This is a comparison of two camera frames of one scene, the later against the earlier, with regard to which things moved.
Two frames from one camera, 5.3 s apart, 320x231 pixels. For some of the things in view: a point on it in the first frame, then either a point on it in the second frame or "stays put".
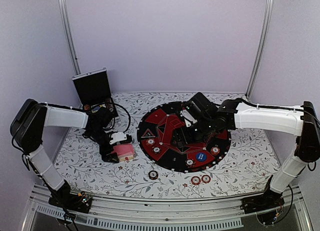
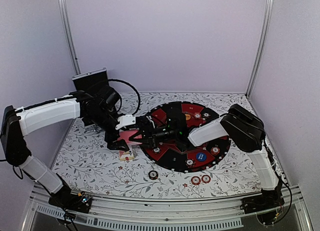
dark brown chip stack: (153, 174) stays put
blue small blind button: (201, 156) stays put
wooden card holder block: (130, 157) stays put
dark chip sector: (156, 150) stays put
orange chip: (206, 178) stays put
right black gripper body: (204, 128) -> (162, 135)
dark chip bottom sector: (190, 163) stays put
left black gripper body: (98, 137) -> (100, 120)
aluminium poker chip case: (93, 90) stays put
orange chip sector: (215, 150) stays put
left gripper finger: (112, 157) -> (119, 144)
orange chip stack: (196, 180) stays put
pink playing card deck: (123, 150) -> (125, 135)
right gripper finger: (178, 138) -> (147, 139)
